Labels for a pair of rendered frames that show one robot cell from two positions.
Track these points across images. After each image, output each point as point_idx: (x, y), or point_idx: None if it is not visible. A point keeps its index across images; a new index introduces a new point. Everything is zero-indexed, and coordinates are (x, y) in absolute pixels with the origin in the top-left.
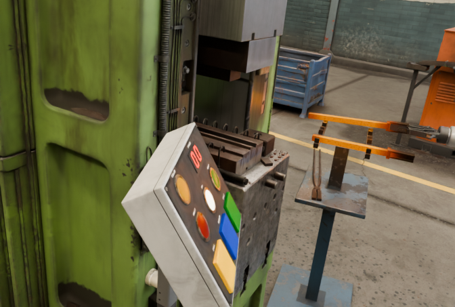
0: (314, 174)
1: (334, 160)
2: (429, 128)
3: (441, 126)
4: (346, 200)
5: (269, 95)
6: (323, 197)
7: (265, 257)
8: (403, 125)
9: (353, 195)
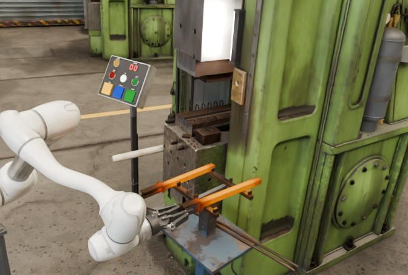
0: (231, 227)
1: None
2: (164, 216)
3: (153, 215)
4: (182, 226)
5: (255, 135)
6: (193, 215)
7: None
8: None
9: (186, 235)
